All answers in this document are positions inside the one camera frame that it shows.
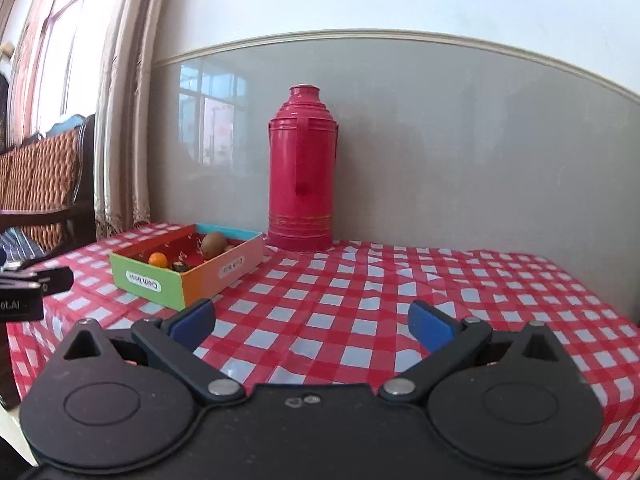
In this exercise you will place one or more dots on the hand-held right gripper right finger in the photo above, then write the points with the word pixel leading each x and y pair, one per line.
pixel 430 327

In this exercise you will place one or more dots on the dark brown wrinkled fruit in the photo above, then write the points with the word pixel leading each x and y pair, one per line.
pixel 179 265

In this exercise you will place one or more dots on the pink sheer curtain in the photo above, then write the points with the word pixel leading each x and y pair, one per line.
pixel 45 35

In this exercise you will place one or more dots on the red thermos flask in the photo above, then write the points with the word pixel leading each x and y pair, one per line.
pixel 300 170

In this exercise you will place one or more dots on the blue cloth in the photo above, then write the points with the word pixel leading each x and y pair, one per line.
pixel 67 122

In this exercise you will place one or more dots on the colourful cardboard box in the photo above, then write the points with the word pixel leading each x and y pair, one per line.
pixel 145 280

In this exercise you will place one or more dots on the cream hat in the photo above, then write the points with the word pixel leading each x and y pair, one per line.
pixel 5 50

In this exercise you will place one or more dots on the red checked tablecloth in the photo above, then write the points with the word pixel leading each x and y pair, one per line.
pixel 375 290

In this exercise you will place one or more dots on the woven rattan sofa cushion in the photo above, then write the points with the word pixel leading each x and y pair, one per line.
pixel 40 175

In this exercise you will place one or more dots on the small orange kumquat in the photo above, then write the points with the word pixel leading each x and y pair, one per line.
pixel 158 259

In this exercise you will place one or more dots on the dark jacket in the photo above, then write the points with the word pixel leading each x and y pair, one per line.
pixel 3 110

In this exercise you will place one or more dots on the brown kiwi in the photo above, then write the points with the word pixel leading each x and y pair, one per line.
pixel 213 244

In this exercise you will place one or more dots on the plaid cloth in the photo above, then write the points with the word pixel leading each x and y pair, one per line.
pixel 17 245

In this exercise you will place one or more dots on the dark wooden sofa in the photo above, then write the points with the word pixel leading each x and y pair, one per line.
pixel 85 200

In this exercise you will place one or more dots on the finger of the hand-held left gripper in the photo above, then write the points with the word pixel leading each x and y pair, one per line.
pixel 52 280

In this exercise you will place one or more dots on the beige curtain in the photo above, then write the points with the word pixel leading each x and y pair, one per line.
pixel 130 110

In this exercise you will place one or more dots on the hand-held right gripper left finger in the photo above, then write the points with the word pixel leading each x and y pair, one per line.
pixel 192 325

